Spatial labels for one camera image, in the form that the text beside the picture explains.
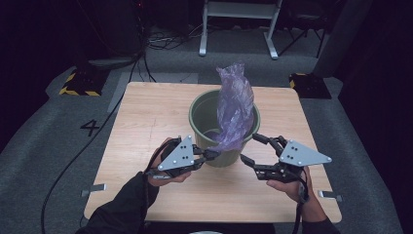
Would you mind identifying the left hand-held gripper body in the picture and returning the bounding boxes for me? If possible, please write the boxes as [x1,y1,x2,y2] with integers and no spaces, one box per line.
[147,135,206,179]

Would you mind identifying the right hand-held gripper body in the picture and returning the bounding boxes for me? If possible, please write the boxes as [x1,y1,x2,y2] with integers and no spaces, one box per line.
[253,138,333,182]

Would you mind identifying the green plastic bin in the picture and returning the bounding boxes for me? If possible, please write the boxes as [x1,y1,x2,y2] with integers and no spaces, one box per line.
[188,89,262,169]

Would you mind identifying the purple plastic bag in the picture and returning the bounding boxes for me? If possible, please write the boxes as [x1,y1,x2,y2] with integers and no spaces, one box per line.
[204,62,256,154]

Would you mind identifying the person's left hand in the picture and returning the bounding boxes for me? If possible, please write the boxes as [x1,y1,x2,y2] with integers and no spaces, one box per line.
[147,136,193,188]

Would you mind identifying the person's right hand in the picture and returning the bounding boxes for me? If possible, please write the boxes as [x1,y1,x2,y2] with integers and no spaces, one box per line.
[266,167,327,223]

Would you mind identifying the black yellow striped base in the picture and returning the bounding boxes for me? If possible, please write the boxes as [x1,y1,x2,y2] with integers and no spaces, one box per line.
[58,67,110,98]
[288,72,333,100]

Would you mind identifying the black tripod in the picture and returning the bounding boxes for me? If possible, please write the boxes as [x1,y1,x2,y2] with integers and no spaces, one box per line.
[278,6,328,59]

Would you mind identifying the grey pillar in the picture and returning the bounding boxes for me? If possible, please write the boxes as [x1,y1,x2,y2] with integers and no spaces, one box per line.
[312,0,375,79]

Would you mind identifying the white metal stand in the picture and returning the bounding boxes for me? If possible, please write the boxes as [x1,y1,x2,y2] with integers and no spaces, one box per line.
[198,0,283,60]

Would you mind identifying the metal table bracket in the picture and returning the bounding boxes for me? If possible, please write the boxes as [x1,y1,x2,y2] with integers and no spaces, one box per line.
[318,189,343,203]
[80,183,107,198]

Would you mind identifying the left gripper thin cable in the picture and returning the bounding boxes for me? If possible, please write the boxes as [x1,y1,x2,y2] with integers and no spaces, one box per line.
[141,142,171,233]

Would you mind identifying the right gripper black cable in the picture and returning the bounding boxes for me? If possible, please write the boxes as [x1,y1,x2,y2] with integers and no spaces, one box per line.
[291,169,311,234]

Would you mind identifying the long black floor cable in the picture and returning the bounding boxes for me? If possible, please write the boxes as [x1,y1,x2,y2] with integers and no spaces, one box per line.
[40,52,148,234]

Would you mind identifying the tangle of floor cables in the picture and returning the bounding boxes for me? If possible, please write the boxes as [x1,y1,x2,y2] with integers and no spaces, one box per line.
[146,22,204,52]

